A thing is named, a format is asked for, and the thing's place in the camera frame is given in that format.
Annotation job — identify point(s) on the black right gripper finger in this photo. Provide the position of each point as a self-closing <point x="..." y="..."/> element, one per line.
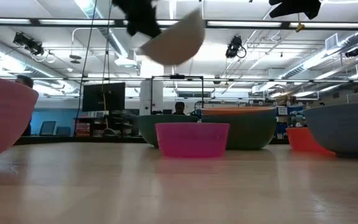
<point x="280" y="12"/>
<point x="313" y="13"/>

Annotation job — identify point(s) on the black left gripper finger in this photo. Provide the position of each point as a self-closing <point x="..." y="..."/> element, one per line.
<point x="131" y="28"/>
<point x="149" y="28"/>

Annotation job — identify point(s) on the white plastic bowl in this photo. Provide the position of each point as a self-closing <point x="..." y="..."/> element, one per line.
<point x="176" y="43"/>

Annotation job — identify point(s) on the dark teal green bowl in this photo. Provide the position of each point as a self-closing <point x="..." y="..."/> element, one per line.
<point x="148" y="129"/>

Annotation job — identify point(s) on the orange plastic bowl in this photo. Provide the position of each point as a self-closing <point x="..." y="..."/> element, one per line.
<point x="238" y="111"/>

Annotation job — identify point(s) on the blue plastic bowl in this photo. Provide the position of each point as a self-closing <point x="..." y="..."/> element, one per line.
<point x="346" y="127"/>

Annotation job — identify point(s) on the small magenta translucent bowl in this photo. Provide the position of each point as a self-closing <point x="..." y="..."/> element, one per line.
<point x="191" y="140"/>

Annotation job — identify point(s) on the light pink plastic bowl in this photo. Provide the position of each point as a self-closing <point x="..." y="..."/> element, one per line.
<point x="2" y="118"/>

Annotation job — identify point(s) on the yellow hanging tag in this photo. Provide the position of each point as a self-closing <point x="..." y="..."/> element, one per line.
<point x="300" y="28"/>

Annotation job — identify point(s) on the black computer monitor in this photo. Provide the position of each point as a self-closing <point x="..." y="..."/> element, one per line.
<point x="103" y="97"/>

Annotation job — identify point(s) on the person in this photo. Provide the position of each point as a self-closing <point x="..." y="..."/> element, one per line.
<point x="179" y="108"/>

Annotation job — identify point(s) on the grey office chair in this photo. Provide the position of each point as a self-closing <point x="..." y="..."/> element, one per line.
<point x="47" y="128"/>
<point x="63" y="131"/>

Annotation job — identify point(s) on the large green plastic bowl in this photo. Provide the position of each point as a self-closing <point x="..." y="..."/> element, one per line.
<point x="250" y="133"/>

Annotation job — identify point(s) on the small red orange bowl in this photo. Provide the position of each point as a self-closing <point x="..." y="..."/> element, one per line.
<point x="300" y="140"/>

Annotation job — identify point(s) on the black distant rig frame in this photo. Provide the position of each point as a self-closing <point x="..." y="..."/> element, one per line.
<point x="177" y="76"/>

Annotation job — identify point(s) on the black ceiling mounted camera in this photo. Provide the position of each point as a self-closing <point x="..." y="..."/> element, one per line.
<point x="235" y="46"/>
<point x="29" y="44"/>

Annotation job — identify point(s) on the black overhead frame beam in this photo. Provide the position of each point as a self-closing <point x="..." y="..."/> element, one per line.
<point x="36" y="21"/>

